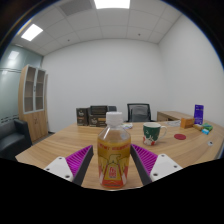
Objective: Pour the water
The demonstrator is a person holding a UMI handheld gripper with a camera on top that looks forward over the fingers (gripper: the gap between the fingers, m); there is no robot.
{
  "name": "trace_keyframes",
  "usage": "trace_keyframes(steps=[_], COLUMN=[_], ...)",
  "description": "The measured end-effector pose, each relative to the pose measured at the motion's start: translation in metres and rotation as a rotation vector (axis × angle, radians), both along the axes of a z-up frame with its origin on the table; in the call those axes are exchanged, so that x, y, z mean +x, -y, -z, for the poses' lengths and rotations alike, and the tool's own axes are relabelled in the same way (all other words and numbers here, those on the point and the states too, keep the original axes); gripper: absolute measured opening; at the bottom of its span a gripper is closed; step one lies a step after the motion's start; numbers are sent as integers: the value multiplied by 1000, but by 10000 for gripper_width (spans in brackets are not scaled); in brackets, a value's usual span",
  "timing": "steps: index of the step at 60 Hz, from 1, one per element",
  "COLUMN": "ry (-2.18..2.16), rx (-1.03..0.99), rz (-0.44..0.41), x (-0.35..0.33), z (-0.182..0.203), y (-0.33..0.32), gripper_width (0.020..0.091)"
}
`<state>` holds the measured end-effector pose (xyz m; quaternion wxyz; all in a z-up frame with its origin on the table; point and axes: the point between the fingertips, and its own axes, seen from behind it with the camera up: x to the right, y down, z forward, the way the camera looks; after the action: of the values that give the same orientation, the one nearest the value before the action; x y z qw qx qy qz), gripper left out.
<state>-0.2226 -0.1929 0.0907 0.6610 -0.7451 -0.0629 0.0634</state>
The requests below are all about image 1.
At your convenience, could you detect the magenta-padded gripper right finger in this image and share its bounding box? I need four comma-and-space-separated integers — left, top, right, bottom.
130, 143, 184, 186

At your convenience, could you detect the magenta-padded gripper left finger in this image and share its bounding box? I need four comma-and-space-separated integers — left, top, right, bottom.
44, 144, 95, 187

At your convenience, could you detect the yellow-labelled tea drink bottle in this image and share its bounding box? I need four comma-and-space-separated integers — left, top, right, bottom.
97, 111, 132, 190

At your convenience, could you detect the green and white mug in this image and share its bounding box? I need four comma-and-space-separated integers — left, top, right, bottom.
142, 122, 168, 146

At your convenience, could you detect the white paper packet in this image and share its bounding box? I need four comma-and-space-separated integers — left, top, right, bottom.
166, 119, 182, 128

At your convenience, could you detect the wooden shelf cabinet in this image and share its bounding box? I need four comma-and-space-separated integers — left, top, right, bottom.
18, 64, 49, 143

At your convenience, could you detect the orange-brown box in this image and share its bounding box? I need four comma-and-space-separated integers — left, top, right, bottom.
180, 117, 196, 129

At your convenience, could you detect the wooden side desk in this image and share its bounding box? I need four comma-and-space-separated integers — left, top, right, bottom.
156, 110, 194, 123

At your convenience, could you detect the black leather sofa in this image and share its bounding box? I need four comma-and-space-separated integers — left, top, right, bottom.
0, 118, 33, 162

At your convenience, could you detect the green packet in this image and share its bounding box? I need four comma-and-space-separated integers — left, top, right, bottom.
201, 123, 214, 132

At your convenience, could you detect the black mesh office chair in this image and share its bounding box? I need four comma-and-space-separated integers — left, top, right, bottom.
126, 102, 155, 123

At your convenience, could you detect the tall purple box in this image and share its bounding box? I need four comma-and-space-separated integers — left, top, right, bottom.
193, 104, 205, 126

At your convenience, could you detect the small square ceiling light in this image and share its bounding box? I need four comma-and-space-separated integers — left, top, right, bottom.
20, 23, 44, 42

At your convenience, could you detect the ceiling air vent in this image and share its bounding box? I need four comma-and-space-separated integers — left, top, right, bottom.
59, 0, 94, 16

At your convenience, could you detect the large square ceiling light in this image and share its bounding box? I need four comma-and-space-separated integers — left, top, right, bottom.
93, 0, 131, 10

